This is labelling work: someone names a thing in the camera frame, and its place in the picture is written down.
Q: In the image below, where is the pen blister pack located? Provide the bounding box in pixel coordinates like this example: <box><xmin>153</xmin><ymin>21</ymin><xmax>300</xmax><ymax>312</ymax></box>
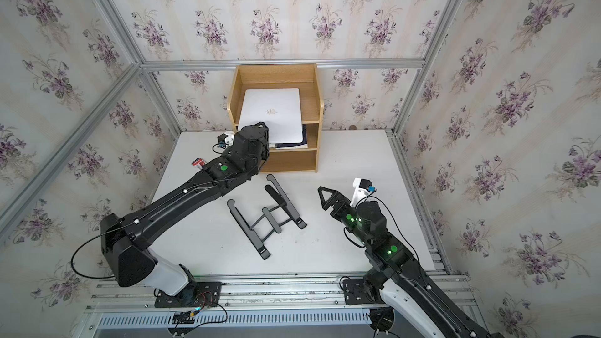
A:
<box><xmin>191</xmin><ymin>157</ymin><xmax>206</xmax><ymax>170</ymax></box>

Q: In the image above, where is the black round floor connector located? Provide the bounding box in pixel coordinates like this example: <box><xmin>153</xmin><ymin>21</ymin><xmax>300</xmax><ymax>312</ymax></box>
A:
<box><xmin>369</xmin><ymin>307</ymin><xmax>395</xmax><ymax>336</ymax></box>

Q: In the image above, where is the silver laptop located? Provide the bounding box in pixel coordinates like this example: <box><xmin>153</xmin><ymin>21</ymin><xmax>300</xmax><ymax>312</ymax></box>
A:
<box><xmin>239</xmin><ymin>88</ymin><xmax>302</xmax><ymax>143</ymax></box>

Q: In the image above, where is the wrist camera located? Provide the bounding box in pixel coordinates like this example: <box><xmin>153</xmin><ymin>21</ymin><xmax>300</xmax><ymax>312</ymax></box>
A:
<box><xmin>351</xmin><ymin>178</ymin><xmax>377</xmax><ymax>207</ymax></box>
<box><xmin>217</xmin><ymin>131</ymin><xmax>235</xmax><ymax>149</ymax></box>

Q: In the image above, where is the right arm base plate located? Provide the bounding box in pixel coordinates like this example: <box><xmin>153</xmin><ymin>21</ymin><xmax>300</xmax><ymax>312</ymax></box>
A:
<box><xmin>339</xmin><ymin>276</ymin><xmax>384</xmax><ymax>305</ymax></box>

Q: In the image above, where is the black folding laptop stand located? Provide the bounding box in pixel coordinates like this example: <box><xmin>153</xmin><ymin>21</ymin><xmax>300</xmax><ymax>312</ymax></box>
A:
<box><xmin>226</xmin><ymin>174</ymin><xmax>307</xmax><ymax>260</ymax></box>

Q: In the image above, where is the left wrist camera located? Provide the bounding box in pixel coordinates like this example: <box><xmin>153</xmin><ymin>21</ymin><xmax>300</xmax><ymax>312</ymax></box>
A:
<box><xmin>217</xmin><ymin>131</ymin><xmax>235</xmax><ymax>149</ymax></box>

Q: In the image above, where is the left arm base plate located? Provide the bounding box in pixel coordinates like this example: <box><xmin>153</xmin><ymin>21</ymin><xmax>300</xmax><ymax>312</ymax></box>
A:
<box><xmin>154</xmin><ymin>282</ymin><xmax>223</xmax><ymax>308</ymax></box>

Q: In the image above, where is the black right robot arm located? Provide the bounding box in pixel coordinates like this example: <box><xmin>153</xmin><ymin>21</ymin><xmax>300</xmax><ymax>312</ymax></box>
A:
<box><xmin>318</xmin><ymin>186</ymin><xmax>502</xmax><ymax>337</ymax></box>

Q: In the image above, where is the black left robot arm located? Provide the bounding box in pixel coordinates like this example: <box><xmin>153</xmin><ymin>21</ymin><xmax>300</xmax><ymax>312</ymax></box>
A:
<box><xmin>100</xmin><ymin>122</ymin><xmax>269</xmax><ymax>296</ymax></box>

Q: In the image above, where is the aluminium front rail frame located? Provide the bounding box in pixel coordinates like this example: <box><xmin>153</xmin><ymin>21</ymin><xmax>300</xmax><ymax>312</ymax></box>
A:
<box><xmin>79</xmin><ymin>271</ymin><xmax>494</xmax><ymax>338</ymax></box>

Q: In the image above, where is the dark blue book right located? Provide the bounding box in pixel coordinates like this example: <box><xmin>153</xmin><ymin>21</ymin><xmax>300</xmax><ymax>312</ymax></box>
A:
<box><xmin>269</xmin><ymin>124</ymin><xmax>308</xmax><ymax>150</ymax></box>

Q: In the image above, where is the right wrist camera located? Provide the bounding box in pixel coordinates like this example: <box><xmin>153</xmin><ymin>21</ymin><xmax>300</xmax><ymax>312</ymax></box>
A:
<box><xmin>351</xmin><ymin>178</ymin><xmax>377</xmax><ymax>207</ymax></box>

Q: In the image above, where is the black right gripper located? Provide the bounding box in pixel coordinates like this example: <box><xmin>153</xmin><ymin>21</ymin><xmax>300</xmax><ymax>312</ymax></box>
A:
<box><xmin>318</xmin><ymin>186</ymin><xmax>375</xmax><ymax>250</ymax></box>

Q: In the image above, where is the wooden shelf unit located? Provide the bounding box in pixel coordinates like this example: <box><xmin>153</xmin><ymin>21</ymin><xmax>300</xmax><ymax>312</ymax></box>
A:
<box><xmin>227</xmin><ymin>64</ymin><xmax>325</xmax><ymax>172</ymax></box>

